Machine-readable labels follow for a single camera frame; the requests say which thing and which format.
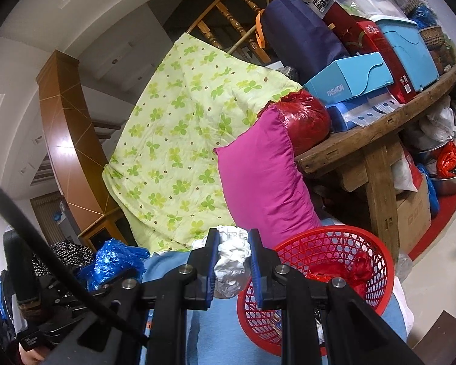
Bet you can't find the person's left hand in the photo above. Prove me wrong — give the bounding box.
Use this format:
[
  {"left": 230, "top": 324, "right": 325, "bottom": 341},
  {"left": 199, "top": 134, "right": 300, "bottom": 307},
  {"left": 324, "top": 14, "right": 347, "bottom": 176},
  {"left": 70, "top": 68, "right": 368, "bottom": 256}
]
[{"left": 20, "top": 347, "right": 48, "bottom": 365}]

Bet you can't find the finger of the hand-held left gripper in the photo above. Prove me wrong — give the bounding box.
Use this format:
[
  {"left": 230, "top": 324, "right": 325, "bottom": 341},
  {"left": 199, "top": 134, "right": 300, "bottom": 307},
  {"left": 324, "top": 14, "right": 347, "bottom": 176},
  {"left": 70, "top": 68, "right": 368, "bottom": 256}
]
[{"left": 70, "top": 265, "right": 119, "bottom": 305}]

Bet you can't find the light blue cardboard box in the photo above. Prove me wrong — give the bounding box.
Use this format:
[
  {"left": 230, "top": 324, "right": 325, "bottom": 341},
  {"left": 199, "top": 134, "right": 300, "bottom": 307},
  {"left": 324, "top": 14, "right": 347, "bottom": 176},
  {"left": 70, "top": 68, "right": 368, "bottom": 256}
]
[{"left": 302, "top": 51, "right": 394, "bottom": 103}]

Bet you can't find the blue white dotted pack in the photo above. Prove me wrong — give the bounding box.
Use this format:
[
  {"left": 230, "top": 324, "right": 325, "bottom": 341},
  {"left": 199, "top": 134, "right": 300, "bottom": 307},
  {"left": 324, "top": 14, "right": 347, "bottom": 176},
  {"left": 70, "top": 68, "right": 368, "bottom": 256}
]
[{"left": 325, "top": 87, "right": 405, "bottom": 132}]

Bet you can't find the curved wooden pillar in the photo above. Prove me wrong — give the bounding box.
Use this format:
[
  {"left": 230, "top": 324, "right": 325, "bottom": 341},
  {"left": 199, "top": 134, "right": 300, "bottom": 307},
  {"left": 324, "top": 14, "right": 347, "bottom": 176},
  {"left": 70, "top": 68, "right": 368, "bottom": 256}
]
[{"left": 36, "top": 50, "right": 137, "bottom": 236}]

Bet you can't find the black white speckled garment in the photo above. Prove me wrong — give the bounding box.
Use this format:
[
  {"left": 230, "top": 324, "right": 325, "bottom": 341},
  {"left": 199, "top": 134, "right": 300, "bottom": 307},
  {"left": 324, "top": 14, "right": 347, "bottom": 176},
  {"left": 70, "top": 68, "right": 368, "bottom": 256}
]
[{"left": 32, "top": 241, "right": 95, "bottom": 278}]

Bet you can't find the wicker basket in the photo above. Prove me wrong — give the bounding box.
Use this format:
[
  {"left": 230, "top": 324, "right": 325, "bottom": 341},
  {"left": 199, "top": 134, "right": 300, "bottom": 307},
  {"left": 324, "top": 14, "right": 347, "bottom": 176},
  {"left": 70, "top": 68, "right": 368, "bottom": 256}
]
[{"left": 420, "top": 26, "right": 445, "bottom": 50}]

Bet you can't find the long blue plastic bag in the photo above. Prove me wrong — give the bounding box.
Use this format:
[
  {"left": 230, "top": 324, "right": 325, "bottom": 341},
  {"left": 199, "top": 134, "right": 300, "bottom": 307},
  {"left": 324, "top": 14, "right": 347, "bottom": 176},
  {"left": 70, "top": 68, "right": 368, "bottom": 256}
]
[{"left": 422, "top": 163, "right": 439, "bottom": 217}]

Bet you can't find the white plastic bag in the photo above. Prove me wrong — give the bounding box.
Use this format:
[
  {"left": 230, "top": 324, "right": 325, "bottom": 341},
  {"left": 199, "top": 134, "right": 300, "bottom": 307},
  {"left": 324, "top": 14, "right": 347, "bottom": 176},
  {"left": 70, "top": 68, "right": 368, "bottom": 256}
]
[{"left": 420, "top": 104, "right": 456, "bottom": 141}]

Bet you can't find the red floor mat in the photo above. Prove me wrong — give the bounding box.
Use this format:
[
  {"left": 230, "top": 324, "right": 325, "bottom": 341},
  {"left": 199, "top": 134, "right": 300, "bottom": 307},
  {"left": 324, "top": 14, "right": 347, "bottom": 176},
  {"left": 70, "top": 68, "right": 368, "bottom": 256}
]
[{"left": 408, "top": 186, "right": 456, "bottom": 261}]

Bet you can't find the wooden glass cabinet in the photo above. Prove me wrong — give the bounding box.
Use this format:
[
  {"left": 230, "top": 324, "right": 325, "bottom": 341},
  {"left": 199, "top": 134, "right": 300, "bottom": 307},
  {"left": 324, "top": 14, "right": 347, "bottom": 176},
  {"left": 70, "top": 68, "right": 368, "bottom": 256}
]
[{"left": 80, "top": 213, "right": 137, "bottom": 252}]

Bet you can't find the white red plastic sack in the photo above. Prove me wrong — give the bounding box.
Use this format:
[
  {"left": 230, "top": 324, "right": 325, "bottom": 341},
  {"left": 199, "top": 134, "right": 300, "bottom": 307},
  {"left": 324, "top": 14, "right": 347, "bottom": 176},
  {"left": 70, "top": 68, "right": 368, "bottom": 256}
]
[{"left": 391, "top": 148, "right": 419, "bottom": 193}]

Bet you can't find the old wooden table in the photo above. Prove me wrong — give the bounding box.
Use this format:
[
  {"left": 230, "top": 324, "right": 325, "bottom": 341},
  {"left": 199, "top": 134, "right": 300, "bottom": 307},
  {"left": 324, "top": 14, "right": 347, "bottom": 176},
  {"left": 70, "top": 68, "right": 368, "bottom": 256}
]
[{"left": 294, "top": 59, "right": 456, "bottom": 263}]

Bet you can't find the blue blanket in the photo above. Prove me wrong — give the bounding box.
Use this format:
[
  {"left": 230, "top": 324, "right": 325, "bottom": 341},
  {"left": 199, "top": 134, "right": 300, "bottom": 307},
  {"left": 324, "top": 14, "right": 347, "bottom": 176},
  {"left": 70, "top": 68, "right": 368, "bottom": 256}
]
[{"left": 140, "top": 217, "right": 407, "bottom": 365}]

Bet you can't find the dark wooden board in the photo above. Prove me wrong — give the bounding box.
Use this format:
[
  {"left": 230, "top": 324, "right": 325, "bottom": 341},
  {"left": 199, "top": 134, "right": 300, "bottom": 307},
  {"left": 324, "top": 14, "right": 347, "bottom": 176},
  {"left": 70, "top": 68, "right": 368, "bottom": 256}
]
[{"left": 422, "top": 310, "right": 456, "bottom": 354}]

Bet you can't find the green clover print quilt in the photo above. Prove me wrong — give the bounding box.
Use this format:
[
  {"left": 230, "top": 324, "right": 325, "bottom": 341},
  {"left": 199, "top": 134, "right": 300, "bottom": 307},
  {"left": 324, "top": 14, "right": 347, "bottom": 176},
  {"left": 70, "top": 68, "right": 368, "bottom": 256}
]
[{"left": 102, "top": 32, "right": 305, "bottom": 253}]

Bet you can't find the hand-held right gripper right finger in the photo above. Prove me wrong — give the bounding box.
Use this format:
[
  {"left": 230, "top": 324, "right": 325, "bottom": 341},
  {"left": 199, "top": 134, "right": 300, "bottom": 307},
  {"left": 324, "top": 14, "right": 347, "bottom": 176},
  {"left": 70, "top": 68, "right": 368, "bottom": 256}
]
[{"left": 248, "top": 229, "right": 426, "bottom": 365}]

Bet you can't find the red gift box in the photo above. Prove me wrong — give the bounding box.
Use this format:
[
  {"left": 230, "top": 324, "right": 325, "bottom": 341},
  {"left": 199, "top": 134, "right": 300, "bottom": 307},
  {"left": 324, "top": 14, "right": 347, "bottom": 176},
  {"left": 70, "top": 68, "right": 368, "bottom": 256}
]
[{"left": 323, "top": 5, "right": 416, "bottom": 103}]

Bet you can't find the red plastic basket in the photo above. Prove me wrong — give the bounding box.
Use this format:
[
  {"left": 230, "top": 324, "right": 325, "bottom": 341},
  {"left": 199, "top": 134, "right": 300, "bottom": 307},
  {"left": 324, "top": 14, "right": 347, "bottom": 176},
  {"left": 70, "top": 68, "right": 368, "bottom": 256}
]
[{"left": 236, "top": 225, "right": 396, "bottom": 357}]

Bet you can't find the pink pillow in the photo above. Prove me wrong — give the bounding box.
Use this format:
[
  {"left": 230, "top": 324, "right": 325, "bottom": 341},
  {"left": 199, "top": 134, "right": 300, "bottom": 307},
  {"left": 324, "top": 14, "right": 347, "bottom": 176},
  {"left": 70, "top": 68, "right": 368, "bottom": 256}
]
[{"left": 214, "top": 104, "right": 322, "bottom": 246}]

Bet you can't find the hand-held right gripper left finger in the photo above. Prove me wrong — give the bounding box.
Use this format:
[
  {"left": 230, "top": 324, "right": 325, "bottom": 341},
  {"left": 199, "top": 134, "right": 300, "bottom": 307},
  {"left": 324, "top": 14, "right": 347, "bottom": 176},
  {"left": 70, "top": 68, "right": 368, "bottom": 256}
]
[{"left": 51, "top": 228, "right": 222, "bottom": 365}]

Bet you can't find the brown wooden door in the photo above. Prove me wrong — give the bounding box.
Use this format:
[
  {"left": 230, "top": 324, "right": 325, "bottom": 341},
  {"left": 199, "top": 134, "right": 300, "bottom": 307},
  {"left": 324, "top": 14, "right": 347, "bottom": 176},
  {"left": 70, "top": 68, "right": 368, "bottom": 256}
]
[{"left": 30, "top": 194, "right": 80, "bottom": 244}]

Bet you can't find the wooden stair balustrade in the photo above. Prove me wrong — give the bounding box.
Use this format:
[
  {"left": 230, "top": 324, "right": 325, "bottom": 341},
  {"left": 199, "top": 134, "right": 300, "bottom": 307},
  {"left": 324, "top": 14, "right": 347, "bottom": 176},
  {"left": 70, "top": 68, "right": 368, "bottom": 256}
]
[{"left": 163, "top": 0, "right": 278, "bottom": 65}]

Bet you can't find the navy bag with orange strap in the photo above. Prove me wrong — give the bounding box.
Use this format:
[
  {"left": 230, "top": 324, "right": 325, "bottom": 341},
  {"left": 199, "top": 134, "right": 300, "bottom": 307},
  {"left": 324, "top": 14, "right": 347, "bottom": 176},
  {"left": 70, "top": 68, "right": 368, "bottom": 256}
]
[{"left": 255, "top": 0, "right": 351, "bottom": 75}]

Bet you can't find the steel basin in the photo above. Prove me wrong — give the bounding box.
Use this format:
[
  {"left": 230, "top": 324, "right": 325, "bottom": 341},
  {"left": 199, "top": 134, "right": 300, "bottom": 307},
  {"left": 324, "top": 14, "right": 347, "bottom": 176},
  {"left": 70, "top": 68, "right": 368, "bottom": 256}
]
[{"left": 414, "top": 141, "right": 456, "bottom": 196}]

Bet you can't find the shiny red filled bag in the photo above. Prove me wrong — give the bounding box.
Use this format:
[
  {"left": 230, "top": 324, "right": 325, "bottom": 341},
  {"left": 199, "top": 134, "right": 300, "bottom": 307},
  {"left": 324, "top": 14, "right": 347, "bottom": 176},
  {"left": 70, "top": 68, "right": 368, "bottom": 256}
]
[{"left": 268, "top": 90, "right": 332, "bottom": 156}]

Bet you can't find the blue plastic bag bundle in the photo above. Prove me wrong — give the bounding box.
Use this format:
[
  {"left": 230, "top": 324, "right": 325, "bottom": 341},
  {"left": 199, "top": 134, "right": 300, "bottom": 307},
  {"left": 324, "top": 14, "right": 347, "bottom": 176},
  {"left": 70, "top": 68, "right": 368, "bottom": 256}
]
[{"left": 408, "top": 4, "right": 437, "bottom": 29}]

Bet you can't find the brown cardboard box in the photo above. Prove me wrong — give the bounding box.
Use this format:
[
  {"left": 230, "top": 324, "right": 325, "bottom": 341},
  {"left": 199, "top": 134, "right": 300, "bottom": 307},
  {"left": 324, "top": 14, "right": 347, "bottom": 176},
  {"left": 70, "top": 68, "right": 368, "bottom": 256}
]
[{"left": 395, "top": 175, "right": 432, "bottom": 252}]

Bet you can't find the light blue plastic bin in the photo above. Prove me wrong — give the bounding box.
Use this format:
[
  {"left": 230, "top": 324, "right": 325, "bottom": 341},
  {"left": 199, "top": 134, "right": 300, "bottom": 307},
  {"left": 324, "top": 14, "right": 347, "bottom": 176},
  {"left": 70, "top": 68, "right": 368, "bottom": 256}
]
[{"left": 372, "top": 14, "right": 440, "bottom": 92}]

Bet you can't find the red plastic bag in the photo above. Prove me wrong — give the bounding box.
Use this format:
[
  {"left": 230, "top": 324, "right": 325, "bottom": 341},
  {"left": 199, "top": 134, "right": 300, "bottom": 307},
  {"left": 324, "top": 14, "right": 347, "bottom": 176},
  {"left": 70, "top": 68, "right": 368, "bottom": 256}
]
[{"left": 308, "top": 249, "right": 382, "bottom": 308}]

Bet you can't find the orange plastic bag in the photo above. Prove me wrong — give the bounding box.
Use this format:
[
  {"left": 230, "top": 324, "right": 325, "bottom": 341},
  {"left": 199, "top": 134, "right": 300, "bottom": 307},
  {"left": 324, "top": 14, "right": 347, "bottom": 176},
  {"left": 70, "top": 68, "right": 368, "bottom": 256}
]
[{"left": 437, "top": 141, "right": 456, "bottom": 179}]

